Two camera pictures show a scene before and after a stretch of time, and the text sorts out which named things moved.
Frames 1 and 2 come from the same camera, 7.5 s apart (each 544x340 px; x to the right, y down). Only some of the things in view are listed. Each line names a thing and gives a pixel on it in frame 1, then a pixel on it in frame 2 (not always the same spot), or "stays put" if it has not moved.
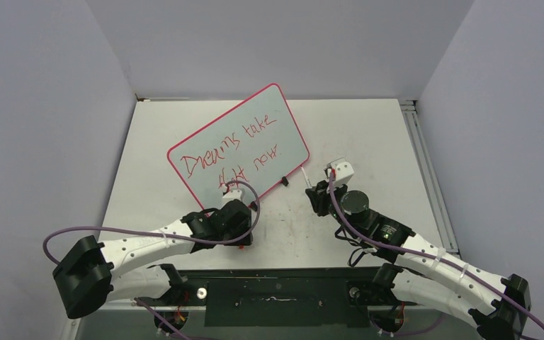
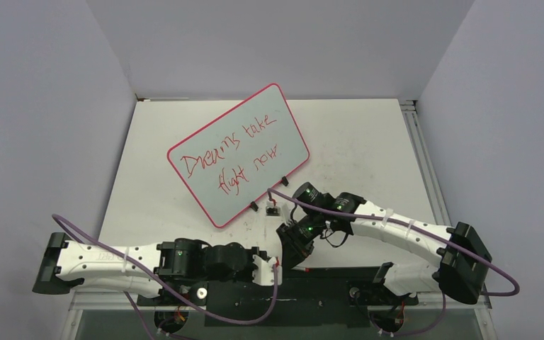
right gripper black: x=319 y=195 to x=295 y=251
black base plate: x=282 y=297 stays put
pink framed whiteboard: x=256 y=141 stays put
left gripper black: x=244 y=228 to x=253 y=250
